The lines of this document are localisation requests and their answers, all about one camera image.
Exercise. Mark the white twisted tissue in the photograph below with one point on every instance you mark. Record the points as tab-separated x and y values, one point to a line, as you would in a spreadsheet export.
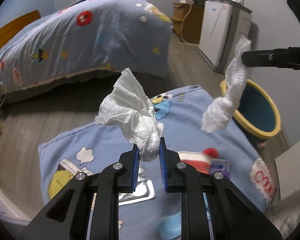
222	109

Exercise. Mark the purple squeeze tube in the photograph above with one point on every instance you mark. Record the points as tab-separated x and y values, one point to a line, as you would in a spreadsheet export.
220	165

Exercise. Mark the red white snack wrapper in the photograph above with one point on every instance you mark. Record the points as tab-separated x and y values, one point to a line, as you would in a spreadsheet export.
201	161

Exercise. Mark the silver foil blister pack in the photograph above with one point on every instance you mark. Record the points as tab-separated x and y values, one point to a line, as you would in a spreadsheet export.
144	190

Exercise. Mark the white furniture corner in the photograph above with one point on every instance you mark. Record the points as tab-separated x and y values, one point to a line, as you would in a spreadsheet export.
288	170

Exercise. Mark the wooden bed headboard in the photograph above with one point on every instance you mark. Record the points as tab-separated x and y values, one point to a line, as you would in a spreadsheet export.
8	31

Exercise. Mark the yellow teal trash bin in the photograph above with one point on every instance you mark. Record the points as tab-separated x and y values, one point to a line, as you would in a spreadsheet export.
257	115

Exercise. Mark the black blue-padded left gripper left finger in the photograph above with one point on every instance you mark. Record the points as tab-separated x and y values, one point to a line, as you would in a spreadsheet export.
87	207

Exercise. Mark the wooden nightstand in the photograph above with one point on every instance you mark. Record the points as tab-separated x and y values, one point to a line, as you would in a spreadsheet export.
187	21

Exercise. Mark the light blue face mask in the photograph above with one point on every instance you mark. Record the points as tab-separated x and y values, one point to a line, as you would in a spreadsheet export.
169	227

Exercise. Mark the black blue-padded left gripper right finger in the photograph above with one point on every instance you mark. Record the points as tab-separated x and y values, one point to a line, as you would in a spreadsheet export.
212	207

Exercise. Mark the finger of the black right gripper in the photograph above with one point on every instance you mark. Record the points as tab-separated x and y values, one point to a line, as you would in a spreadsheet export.
288	58

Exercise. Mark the white grey air purifier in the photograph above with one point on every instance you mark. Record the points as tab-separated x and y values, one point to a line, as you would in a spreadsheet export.
224	22

